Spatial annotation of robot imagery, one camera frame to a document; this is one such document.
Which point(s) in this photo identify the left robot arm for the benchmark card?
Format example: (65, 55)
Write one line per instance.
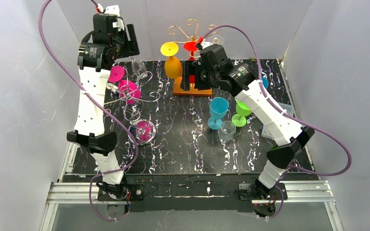
(95, 62)

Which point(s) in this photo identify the red wine glass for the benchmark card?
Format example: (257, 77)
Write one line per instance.
(191, 48)

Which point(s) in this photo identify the blue wine glass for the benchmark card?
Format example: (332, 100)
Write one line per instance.
(265, 82)

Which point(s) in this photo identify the orange yellow wine glass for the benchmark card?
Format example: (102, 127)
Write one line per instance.
(173, 68)

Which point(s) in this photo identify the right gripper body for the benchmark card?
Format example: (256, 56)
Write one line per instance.
(191, 75)

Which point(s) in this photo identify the silver wire glass rack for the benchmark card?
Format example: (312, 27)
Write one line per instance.
(141, 128)

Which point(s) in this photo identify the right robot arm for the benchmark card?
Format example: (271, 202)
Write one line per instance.
(244, 84)

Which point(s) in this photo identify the clear ribbed wine glass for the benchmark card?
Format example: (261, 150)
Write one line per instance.
(226, 131)

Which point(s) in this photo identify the clear wine glass on gold rack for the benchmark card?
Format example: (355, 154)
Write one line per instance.
(217, 39)

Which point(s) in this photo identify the pink wine glass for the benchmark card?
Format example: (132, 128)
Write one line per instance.
(128, 91)

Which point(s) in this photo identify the green wine glass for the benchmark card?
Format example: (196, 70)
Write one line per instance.
(242, 111)

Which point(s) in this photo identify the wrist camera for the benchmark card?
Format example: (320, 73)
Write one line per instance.
(212, 52)
(114, 11)

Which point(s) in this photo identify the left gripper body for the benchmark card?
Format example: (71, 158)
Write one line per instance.
(131, 39)

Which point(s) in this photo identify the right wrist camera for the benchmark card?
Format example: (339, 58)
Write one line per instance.
(212, 52)

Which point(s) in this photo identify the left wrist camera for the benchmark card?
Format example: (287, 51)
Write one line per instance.
(114, 11)

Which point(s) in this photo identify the teal wine glass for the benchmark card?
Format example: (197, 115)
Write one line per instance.
(218, 109)

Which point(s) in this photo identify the gold wire glass rack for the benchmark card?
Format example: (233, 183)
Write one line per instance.
(193, 90)

